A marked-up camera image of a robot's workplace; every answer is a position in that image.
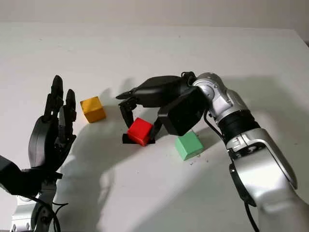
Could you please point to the red wooden block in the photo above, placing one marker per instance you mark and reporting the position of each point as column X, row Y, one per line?
column 140, row 130

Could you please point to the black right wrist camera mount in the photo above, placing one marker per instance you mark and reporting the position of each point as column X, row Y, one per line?
column 183, row 116

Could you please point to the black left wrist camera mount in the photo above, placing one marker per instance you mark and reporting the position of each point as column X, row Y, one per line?
column 14, row 176

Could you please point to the green wooden block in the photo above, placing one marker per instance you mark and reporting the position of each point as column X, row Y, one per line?
column 188, row 146

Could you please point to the yellow wooden block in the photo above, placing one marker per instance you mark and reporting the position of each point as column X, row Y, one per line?
column 93, row 110

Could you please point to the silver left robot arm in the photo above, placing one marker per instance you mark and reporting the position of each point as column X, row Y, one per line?
column 23, row 217

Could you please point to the black tape strip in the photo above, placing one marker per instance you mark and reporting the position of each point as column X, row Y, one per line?
column 125, row 139

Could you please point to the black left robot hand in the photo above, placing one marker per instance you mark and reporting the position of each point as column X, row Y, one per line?
column 42, row 142

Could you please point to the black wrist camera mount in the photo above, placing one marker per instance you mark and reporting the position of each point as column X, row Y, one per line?
column 183, row 116
column 14, row 176

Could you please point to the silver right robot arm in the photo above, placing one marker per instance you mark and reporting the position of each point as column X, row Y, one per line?
column 263, row 169

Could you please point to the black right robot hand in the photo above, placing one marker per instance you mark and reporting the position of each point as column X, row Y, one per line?
column 159, row 91

